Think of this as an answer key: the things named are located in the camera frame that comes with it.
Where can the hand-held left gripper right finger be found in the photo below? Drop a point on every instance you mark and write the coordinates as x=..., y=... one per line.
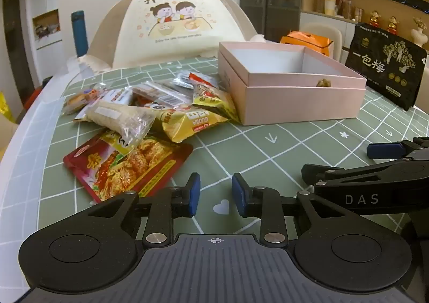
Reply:
x=238, y=194

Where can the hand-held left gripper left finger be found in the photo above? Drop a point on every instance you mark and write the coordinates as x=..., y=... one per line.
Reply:
x=193, y=194

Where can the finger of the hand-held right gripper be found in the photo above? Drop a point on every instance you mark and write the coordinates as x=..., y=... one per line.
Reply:
x=318, y=172
x=382, y=151

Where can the large yellow snack packet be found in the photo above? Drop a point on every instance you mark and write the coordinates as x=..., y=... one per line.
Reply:
x=191, y=123

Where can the pink cardboard box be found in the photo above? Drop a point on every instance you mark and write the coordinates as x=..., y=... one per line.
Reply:
x=295, y=101

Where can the small brown snack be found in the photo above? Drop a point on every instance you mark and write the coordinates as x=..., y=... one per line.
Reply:
x=323, y=82

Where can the yellow cartoon snack packet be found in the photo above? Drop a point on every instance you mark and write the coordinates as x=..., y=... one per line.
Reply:
x=214, y=98

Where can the brown barcode snack packet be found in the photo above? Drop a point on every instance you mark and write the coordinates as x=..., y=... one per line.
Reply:
x=157, y=93

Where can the clear rice cake packet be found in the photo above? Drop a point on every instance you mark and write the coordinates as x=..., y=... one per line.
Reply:
x=117, y=118

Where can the small silver snack packet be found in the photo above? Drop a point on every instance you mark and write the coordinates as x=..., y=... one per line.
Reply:
x=186, y=80

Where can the small red snack packet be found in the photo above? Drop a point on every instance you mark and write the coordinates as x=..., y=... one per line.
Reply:
x=204, y=79

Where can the small bread packet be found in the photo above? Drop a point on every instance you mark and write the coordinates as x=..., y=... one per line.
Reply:
x=78, y=100

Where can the green checked tablecloth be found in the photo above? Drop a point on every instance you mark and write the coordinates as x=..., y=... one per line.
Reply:
x=288, y=152

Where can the black printed bag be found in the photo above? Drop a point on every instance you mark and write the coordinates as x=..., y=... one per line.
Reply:
x=385, y=64

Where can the white vase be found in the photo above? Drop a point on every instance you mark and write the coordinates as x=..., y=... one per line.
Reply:
x=419, y=34

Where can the golden figurine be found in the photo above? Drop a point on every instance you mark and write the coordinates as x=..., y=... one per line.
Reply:
x=374, y=18
x=392, y=24

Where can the beige chair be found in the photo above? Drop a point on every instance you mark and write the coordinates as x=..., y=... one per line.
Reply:
x=326, y=33

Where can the orange box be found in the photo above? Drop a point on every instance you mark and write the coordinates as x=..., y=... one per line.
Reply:
x=306, y=42

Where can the white lidded bottle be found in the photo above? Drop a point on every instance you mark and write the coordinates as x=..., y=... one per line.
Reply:
x=330, y=4

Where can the printed dome food cover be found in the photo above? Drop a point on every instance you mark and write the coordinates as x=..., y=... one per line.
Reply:
x=177, y=24

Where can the blue bottle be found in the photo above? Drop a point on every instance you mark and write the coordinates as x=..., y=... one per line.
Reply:
x=79, y=33

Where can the dark door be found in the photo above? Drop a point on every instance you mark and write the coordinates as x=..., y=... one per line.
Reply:
x=16, y=44

